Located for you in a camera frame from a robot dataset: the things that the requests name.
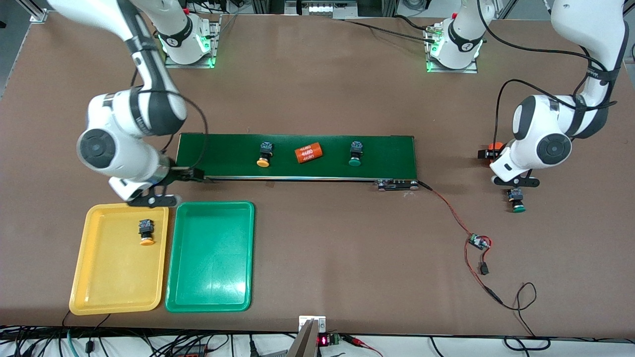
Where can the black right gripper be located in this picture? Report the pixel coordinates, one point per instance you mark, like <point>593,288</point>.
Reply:
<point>177,174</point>

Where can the orange cylinder printed 4680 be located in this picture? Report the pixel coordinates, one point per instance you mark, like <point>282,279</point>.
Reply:
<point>495,146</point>
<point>308,153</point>

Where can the green mushroom push button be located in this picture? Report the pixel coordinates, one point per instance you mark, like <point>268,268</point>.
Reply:
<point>517,206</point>
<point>354,161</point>

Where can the yellow mushroom push button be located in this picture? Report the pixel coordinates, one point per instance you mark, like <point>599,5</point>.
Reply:
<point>263,162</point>
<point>146,228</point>

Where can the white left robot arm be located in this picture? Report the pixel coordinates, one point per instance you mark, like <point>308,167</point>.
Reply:
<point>590,25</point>

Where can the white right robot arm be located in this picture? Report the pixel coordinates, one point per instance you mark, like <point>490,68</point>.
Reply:
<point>124,148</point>

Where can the green belt mini conveyor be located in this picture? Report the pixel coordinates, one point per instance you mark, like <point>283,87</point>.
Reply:
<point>223,156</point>

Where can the green plastic tray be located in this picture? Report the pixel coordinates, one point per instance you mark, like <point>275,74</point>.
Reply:
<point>211,258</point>

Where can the small blue circuit board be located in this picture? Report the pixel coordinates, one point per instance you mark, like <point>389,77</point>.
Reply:
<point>478,242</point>

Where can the small black inline connector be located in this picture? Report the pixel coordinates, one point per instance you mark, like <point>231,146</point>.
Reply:
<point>483,269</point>

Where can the yellow plastic tray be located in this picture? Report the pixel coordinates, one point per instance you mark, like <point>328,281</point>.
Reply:
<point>109,277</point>

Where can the grey metal bar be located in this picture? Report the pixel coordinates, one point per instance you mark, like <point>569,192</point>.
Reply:
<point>303,344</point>

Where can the white device behind table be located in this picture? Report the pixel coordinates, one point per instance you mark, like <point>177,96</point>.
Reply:
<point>320,9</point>

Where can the red LED display module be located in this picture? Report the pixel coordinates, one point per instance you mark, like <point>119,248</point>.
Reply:
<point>325,340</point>

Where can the red clip lead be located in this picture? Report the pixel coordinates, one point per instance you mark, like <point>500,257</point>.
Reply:
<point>359,342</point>

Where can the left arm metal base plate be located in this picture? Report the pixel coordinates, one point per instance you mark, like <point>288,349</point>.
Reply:
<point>451,71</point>

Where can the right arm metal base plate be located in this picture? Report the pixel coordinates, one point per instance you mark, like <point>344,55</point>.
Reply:
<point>217,34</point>

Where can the small metal mounting bracket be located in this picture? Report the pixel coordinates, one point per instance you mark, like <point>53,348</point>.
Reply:
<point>321,325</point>

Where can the aluminium frame post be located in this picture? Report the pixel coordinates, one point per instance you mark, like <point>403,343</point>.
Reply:
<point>37,15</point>

